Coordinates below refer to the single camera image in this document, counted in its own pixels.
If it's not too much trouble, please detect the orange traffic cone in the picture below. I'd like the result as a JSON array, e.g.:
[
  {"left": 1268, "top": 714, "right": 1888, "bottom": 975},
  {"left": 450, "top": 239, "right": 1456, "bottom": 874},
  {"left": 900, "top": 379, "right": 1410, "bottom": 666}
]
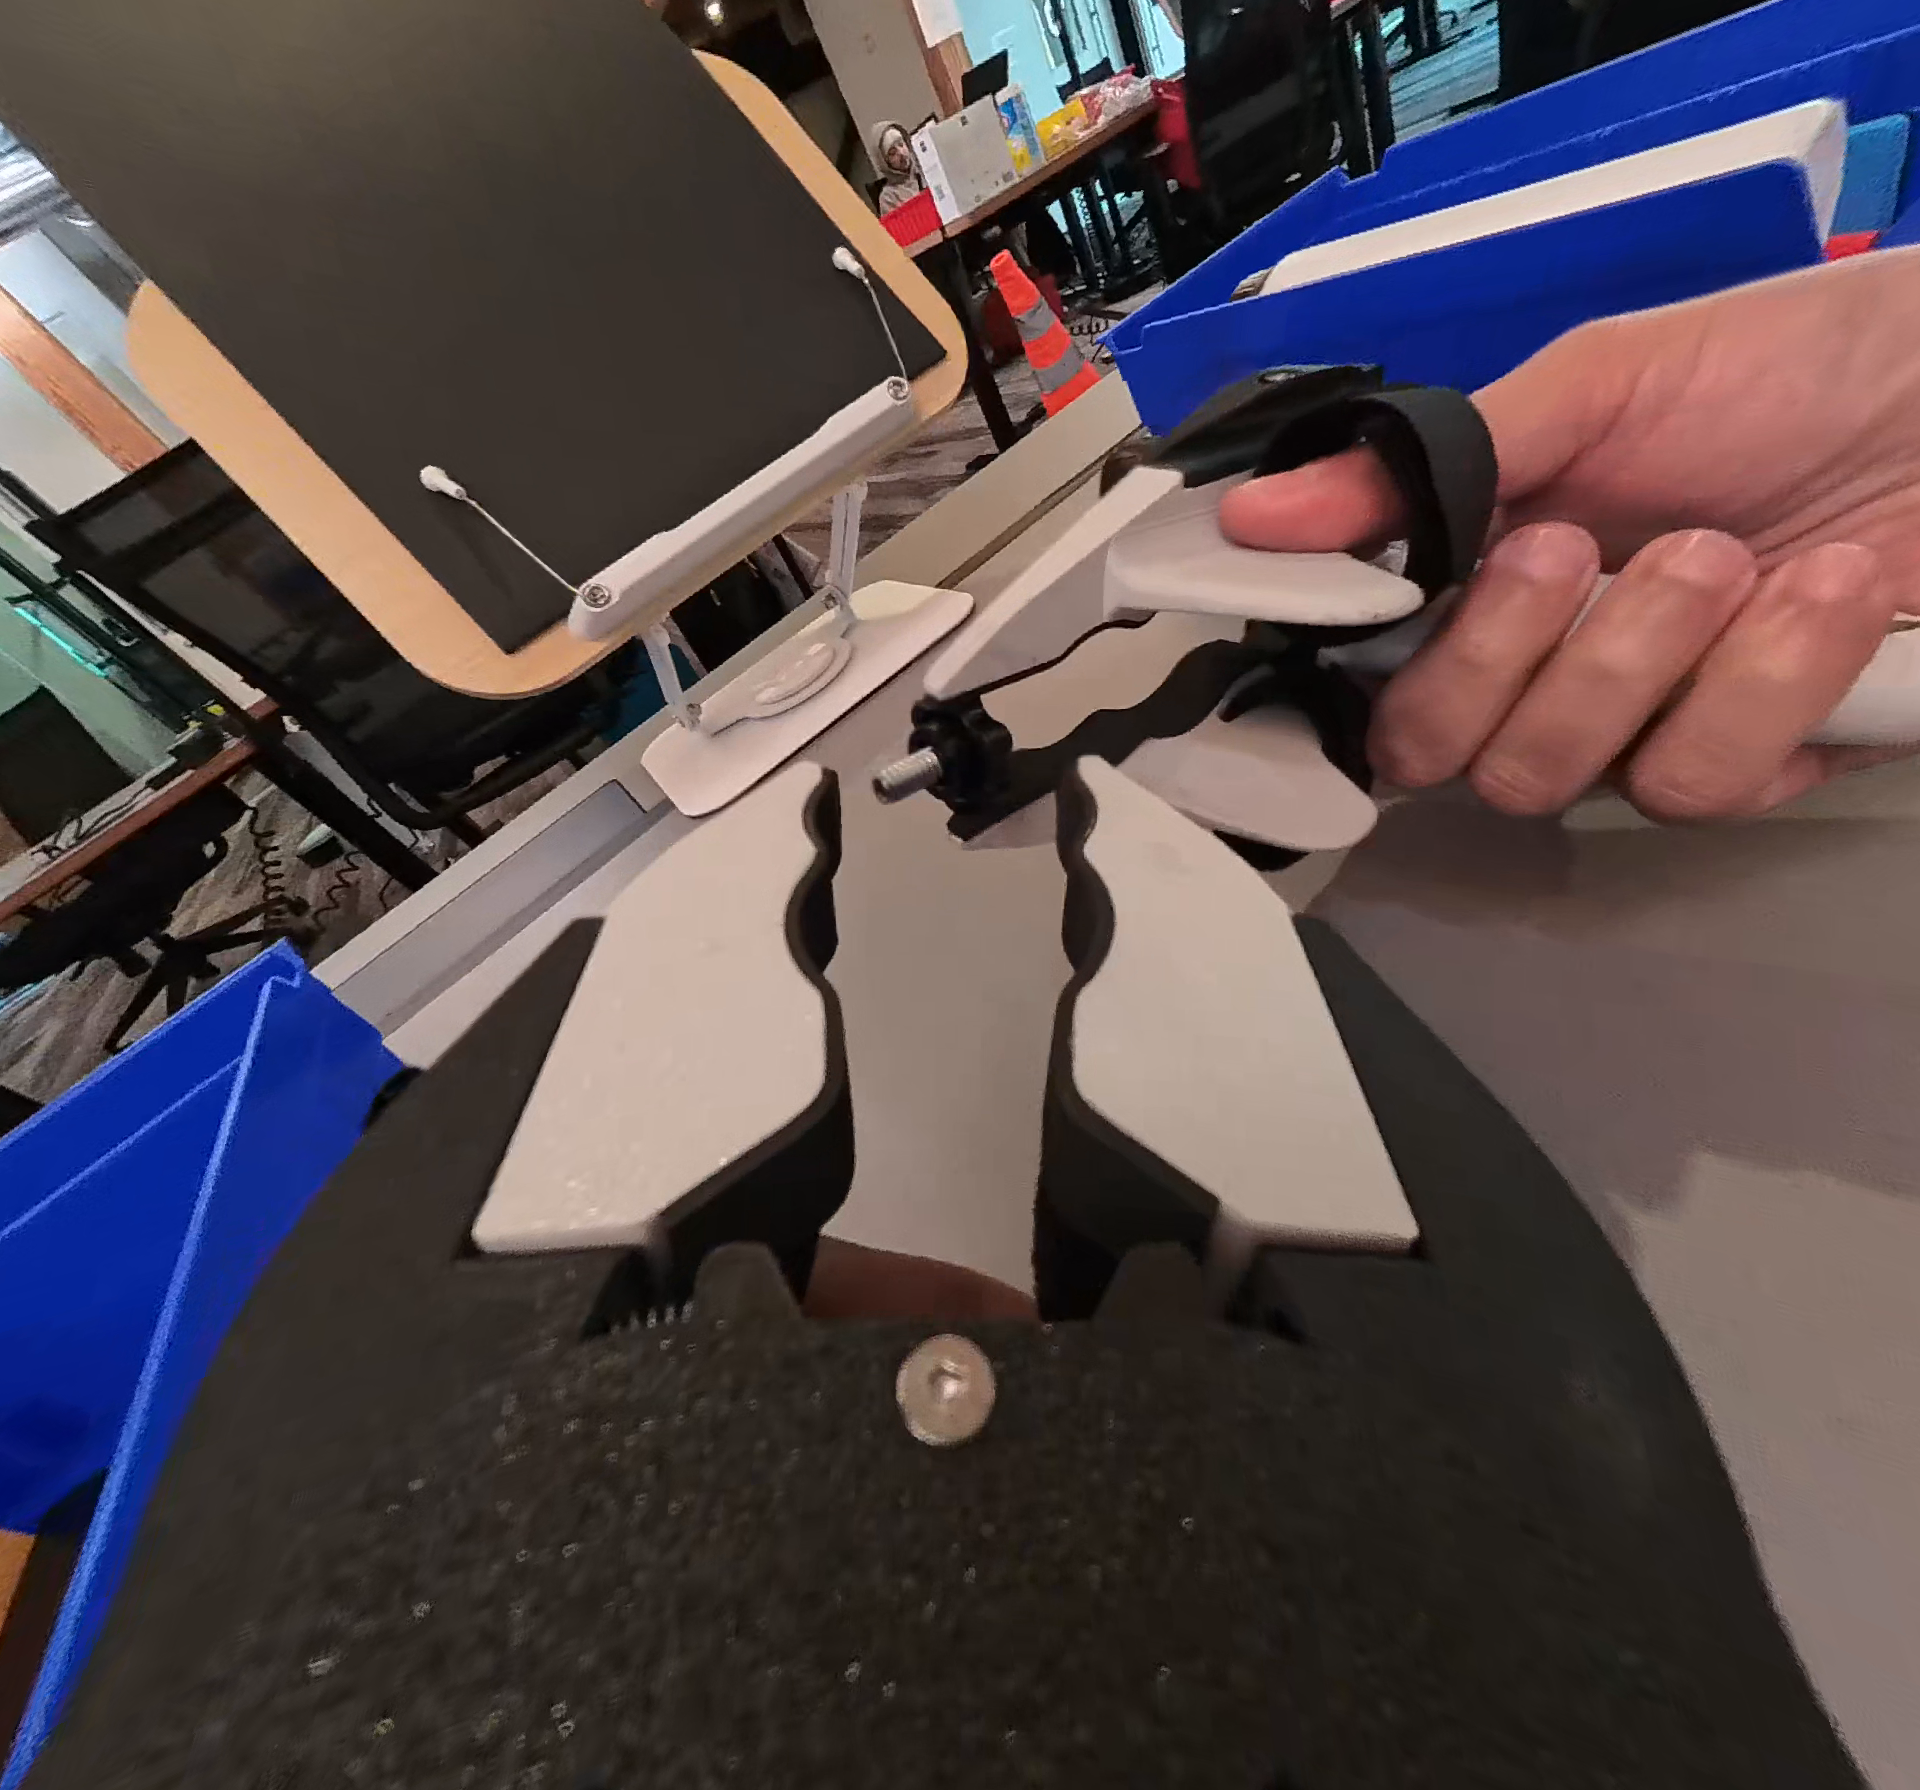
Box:
[{"left": 985, "top": 247, "right": 1106, "bottom": 419}]

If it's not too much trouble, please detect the white cardboard box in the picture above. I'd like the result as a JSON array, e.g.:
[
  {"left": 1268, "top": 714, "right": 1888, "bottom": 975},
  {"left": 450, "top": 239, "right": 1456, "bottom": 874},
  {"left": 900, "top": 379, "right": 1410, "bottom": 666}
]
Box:
[{"left": 913, "top": 91, "right": 1028, "bottom": 226}]

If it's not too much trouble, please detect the person's right hand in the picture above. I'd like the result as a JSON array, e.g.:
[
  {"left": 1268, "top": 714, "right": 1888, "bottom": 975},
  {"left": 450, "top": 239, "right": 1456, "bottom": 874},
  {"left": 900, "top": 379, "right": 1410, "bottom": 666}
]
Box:
[{"left": 1218, "top": 242, "right": 1920, "bottom": 827}]

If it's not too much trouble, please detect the wooden book stand white base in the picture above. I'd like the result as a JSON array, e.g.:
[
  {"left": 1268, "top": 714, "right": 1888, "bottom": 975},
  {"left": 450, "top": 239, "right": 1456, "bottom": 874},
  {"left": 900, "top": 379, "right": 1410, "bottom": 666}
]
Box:
[{"left": 0, "top": 0, "right": 982, "bottom": 821}]

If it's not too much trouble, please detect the black sheet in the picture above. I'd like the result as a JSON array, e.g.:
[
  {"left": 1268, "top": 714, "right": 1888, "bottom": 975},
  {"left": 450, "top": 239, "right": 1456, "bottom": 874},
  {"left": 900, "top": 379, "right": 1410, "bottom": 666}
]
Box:
[{"left": 0, "top": 0, "right": 950, "bottom": 654}]

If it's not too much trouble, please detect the black knob with screw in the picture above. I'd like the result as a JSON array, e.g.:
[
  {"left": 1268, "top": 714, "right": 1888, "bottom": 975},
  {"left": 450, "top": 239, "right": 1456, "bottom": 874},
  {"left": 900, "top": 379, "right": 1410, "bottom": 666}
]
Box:
[{"left": 875, "top": 697, "right": 1008, "bottom": 834}]

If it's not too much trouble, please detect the blue plastic bin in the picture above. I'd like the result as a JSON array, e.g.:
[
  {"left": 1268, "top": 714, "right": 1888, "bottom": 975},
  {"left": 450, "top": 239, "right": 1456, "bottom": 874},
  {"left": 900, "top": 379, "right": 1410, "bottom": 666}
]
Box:
[
  {"left": 1100, "top": 0, "right": 1920, "bottom": 442},
  {"left": 0, "top": 937, "right": 412, "bottom": 1754}
]

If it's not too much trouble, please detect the black office chair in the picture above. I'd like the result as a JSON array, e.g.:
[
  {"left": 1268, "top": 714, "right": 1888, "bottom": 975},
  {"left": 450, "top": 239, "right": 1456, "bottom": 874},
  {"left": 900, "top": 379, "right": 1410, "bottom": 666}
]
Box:
[{"left": 1167, "top": 0, "right": 1355, "bottom": 269}]

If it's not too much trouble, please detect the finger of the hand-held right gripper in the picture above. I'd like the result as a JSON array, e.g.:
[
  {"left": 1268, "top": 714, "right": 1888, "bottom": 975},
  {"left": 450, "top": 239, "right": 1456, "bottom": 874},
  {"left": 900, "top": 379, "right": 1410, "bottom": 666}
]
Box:
[
  {"left": 956, "top": 648, "right": 1381, "bottom": 855},
  {"left": 915, "top": 465, "right": 1252, "bottom": 706}
]

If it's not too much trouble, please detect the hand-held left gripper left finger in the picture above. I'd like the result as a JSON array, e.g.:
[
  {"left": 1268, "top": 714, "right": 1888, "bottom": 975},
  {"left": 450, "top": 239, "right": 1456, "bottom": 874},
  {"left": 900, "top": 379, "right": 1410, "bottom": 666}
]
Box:
[{"left": 469, "top": 761, "right": 858, "bottom": 1313}]

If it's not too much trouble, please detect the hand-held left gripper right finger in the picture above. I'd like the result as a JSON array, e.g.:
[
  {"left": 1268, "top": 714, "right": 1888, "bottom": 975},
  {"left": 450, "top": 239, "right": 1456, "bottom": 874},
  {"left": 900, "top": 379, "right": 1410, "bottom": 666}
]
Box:
[{"left": 1032, "top": 755, "right": 1421, "bottom": 1320}]

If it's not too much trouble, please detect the light blue object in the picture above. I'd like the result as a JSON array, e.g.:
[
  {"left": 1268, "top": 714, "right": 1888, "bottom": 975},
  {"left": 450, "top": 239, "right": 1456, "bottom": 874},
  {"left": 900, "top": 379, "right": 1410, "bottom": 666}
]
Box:
[{"left": 1835, "top": 113, "right": 1920, "bottom": 242}]

